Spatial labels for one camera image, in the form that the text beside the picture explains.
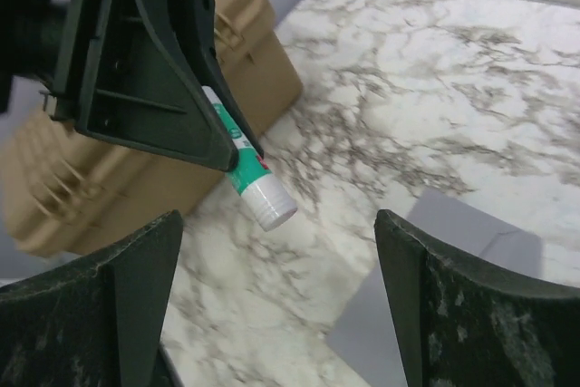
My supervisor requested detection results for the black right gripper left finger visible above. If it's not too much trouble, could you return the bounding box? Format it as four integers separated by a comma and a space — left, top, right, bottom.
1, 211, 183, 386

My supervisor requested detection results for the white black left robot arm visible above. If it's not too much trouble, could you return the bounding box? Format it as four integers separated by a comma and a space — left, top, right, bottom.
1, 0, 258, 172

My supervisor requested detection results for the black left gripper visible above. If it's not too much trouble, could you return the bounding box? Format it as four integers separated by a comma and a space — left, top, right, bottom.
43, 0, 264, 171

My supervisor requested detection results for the grey paper envelope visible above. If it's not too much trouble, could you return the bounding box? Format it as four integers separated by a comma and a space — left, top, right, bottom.
327, 189, 552, 386

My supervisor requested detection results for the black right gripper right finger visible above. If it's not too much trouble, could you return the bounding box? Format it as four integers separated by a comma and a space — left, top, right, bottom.
374, 210, 579, 386

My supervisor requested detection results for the tan plastic tool case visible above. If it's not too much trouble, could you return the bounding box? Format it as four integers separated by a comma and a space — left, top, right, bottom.
1, 0, 303, 257

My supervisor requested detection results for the green white glue stick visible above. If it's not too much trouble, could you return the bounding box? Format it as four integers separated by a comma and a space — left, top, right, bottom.
202, 86, 297, 231

